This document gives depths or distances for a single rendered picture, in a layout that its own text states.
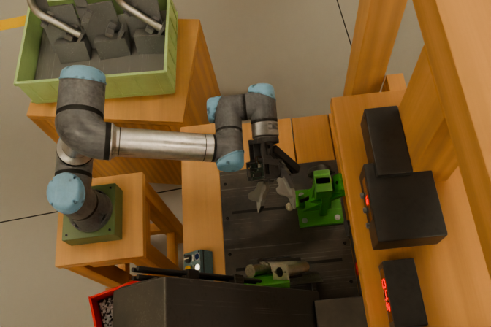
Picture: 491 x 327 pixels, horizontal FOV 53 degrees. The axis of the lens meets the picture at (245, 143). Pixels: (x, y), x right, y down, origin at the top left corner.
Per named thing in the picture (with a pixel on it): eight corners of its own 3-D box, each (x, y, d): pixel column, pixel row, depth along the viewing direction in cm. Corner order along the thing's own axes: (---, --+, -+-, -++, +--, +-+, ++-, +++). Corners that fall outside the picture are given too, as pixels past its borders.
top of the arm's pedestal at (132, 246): (59, 268, 178) (54, 266, 175) (64, 185, 192) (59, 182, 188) (146, 258, 177) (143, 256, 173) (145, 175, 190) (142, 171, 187)
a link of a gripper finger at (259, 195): (240, 208, 140) (250, 179, 137) (256, 207, 144) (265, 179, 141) (247, 214, 137) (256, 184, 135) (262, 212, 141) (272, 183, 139)
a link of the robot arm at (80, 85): (53, 184, 164) (54, 106, 118) (57, 143, 171) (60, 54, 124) (90, 186, 168) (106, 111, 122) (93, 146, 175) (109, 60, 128)
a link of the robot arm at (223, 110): (206, 127, 134) (247, 123, 133) (205, 91, 138) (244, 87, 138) (210, 139, 141) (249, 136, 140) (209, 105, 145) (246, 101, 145)
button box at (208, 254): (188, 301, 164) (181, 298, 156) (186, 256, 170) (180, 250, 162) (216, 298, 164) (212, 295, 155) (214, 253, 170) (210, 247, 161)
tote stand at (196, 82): (95, 179, 281) (25, 115, 209) (113, 99, 302) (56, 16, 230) (212, 187, 272) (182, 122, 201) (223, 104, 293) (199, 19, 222)
